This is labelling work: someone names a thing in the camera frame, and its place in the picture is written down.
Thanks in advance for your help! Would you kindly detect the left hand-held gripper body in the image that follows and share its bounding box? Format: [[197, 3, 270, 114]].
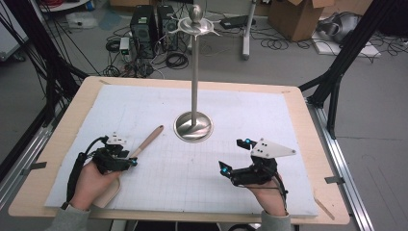
[[90, 131, 133, 176]]

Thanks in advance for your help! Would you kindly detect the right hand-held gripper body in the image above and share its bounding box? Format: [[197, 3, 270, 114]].
[[228, 137, 297, 188]]

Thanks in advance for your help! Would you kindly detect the wooden spatula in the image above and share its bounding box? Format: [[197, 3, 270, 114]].
[[92, 124, 166, 209]]

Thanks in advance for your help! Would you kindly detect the person's right hand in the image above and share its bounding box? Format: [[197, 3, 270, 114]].
[[247, 173, 289, 218]]

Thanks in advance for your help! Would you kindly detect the person's left hand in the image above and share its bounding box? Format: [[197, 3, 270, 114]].
[[69, 160, 122, 212]]

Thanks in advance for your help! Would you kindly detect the white grid mat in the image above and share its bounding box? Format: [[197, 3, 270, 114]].
[[44, 84, 319, 217]]

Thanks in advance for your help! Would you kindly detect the thin wooden stick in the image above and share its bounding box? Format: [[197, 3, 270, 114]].
[[313, 196, 337, 221]]

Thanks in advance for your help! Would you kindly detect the dark metal clip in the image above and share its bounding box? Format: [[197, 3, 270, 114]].
[[20, 161, 48, 176], [323, 175, 346, 185]]

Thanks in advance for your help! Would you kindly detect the steel utensil stand with hooks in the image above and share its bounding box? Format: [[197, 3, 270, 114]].
[[172, 3, 222, 144]]

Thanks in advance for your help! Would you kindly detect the white stand pole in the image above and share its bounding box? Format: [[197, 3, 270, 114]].
[[241, 0, 258, 62]]

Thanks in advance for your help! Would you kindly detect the white power box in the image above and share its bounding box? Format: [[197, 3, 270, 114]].
[[118, 37, 131, 56]]

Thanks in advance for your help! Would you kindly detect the flat black device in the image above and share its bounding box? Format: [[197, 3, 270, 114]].
[[219, 14, 257, 30]]

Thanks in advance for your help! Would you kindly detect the large black computer tower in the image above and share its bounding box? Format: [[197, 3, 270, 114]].
[[129, 4, 159, 60]]

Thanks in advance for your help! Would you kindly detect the slim black computer tower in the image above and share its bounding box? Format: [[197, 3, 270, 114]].
[[156, 4, 179, 53]]

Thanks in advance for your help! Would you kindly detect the cardboard box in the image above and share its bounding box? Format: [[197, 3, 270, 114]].
[[268, 0, 337, 43]]

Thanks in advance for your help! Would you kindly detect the clear plastic bag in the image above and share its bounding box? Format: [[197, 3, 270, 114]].
[[64, 12, 99, 30]]

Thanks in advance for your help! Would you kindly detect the grey bag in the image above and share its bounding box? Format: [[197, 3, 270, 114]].
[[317, 12, 363, 45]]

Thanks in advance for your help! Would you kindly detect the white flat board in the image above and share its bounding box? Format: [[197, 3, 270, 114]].
[[310, 38, 383, 60]]

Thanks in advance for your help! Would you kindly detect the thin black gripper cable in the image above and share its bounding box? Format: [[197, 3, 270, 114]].
[[84, 135, 110, 159]]

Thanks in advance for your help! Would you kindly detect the black wrist strap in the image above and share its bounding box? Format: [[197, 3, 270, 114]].
[[64, 152, 88, 204]]

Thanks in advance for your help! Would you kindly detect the aluminium rail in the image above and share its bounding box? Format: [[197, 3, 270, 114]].
[[0, 104, 65, 211], [305, 97, 375, 231]]

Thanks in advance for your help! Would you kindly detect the coiled black cable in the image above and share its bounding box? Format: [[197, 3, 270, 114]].
[[165, 51, 190, 70]]

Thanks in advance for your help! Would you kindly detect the black frame post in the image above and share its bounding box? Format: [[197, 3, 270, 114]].
[[0, 0, 90, 182], [297, 0, 399, 141]]

